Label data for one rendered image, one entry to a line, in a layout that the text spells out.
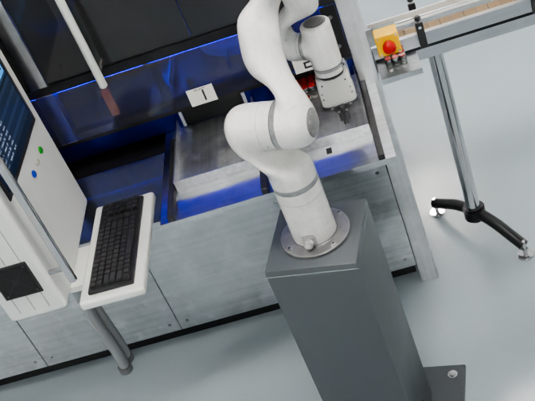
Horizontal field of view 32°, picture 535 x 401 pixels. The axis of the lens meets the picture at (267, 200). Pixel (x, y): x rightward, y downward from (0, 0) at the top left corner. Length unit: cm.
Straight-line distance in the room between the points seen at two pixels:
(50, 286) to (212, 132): 73
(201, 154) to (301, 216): 64
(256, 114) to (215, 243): 112
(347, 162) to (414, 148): 148
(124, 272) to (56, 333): 96
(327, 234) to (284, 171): 23
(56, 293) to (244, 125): 81
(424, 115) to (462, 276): 105
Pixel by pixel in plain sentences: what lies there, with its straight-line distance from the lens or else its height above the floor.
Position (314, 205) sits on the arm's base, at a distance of 236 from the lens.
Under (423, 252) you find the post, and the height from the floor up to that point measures 14.
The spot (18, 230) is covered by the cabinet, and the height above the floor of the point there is 110.
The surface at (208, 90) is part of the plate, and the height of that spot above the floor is 103.
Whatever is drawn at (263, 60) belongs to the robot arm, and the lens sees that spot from 220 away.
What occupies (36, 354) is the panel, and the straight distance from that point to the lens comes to 372.
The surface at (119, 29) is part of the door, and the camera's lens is 284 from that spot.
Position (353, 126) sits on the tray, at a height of 88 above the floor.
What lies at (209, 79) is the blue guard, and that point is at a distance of 290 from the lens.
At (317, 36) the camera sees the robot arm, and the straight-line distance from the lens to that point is 254.
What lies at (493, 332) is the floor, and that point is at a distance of 327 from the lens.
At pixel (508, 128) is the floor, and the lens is 409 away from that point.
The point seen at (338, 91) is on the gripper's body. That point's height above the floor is 105.
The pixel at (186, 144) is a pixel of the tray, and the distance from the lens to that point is 300.
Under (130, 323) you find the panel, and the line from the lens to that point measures 355.
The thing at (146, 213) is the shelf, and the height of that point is 80.
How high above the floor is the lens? 244
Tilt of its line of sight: 36 degrees down
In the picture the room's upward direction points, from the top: 23 degrees counter-clockwise
